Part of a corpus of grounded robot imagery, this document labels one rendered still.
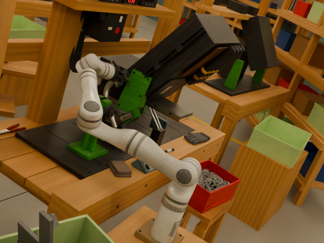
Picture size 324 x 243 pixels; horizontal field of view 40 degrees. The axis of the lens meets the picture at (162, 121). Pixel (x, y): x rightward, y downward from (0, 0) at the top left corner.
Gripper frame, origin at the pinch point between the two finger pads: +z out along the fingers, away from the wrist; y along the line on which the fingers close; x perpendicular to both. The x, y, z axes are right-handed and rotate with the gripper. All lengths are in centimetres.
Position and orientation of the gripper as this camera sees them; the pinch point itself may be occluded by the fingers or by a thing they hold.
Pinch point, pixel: (122, 76)
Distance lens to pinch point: 218.2
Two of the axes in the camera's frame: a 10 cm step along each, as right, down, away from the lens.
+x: -8.9, 3.0, 3.5
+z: 3.8, 0.8, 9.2
